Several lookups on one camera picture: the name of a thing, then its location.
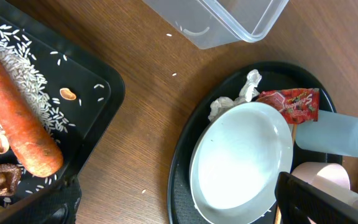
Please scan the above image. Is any red snack wrapper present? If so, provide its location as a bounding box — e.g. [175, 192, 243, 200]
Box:
[256, 88, 319, 124]

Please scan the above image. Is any pink bowl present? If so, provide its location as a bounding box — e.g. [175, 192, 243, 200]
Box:
[291, 162, 358, 210]

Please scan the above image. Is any crumpled white tissue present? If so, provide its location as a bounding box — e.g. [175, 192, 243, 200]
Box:
[208, 69, 262, 122]

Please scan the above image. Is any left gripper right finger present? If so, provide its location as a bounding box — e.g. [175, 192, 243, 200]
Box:
[275, 172, 358, 224]

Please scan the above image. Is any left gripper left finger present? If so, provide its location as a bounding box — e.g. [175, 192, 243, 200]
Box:
[0, 175, 82, 224]

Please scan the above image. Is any round black tray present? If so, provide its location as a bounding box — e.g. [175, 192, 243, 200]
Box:
[167, 62, 336, 224]

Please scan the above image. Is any black rectangular tray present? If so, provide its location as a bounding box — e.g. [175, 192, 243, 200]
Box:
[0, 1, 125, 207]

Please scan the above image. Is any clear plastic bin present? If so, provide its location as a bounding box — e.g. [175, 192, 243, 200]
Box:
[144, 0, 288, 49]

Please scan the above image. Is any rice and nuts pile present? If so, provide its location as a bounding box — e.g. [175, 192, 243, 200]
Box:
[0, 11, 105, 200]

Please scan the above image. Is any wooden chopstick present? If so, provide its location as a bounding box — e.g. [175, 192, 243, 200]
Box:
[274, 124, 298, 224]

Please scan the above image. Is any orange carrot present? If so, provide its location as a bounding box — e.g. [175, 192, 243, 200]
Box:
[0, 62, 63, 177]

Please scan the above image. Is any light blue cup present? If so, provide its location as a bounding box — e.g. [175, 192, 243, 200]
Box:
[295, 110, 358, 157]

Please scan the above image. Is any grey plate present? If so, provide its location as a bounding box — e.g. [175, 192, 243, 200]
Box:
[189, 102, 293, 223]

